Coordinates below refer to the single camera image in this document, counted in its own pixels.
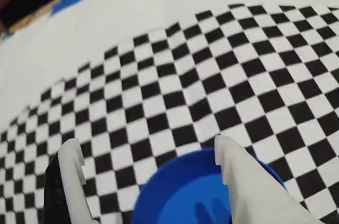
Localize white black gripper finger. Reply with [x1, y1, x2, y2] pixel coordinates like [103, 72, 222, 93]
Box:
[43, 137, 102, 224]

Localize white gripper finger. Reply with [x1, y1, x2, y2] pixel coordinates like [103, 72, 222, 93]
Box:
[213, 134, 324, 224]

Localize blue round plastic box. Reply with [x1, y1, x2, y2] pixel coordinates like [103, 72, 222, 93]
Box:
[130, 147, 287, 224]

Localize white paper sheet with checkerboard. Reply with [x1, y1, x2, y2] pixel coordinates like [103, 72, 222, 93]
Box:
[0, 0, 339, 224]

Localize colourful patterned tablecloth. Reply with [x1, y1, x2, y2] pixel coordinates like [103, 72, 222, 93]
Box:
[0, 0, 133, 43]

